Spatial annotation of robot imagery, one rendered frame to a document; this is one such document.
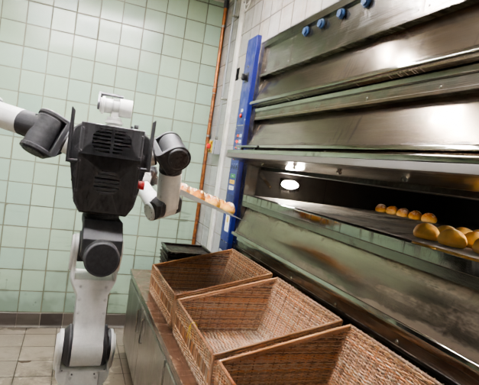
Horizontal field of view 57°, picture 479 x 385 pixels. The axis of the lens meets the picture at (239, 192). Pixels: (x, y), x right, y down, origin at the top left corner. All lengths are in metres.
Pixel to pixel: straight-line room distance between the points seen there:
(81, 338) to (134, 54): 2.30
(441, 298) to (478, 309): 0.12
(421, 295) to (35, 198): 2.68
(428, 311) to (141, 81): 2.65
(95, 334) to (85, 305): 0.11
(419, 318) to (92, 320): 1.07
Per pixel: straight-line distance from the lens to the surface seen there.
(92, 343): 1.69
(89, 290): 1.69
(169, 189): 1.70
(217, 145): 3.18
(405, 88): 1.59
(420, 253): 1.42
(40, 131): 1.62
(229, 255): 2.65
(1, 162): 3.42
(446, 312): 1.36
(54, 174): 3.40
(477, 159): 1.12
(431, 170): 1.20
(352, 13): 2.01
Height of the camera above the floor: 1.33
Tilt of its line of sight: 3 degrees down
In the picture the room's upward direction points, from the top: 8 degrees clockwise
